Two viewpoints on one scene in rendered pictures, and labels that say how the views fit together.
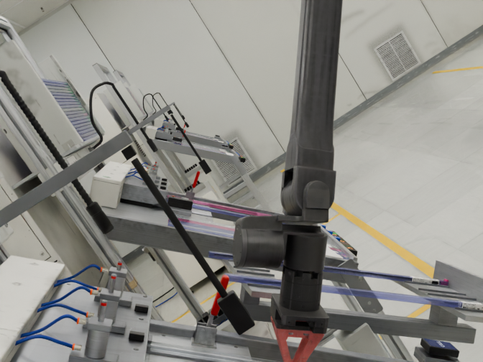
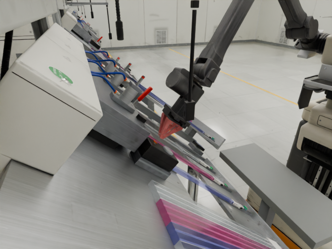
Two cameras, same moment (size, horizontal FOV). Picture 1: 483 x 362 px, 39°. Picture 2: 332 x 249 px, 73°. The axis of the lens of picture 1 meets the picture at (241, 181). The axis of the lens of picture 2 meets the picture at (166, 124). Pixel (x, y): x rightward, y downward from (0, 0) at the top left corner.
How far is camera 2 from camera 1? 0.43 m
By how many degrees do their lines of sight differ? 27
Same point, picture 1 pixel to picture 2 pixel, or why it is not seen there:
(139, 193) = (80, 31)
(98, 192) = (64, 20)
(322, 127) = (224, 48)
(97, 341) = (131, 95)
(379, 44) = (158, 29)
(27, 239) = not seen: hidden behind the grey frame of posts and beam
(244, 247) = (178, 80)
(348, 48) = (148, 25)
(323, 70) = (235, 25)
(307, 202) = (209, 76)
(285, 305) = (175, 111)
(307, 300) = not seen: hidden behind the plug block
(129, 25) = not seen: outside the picture
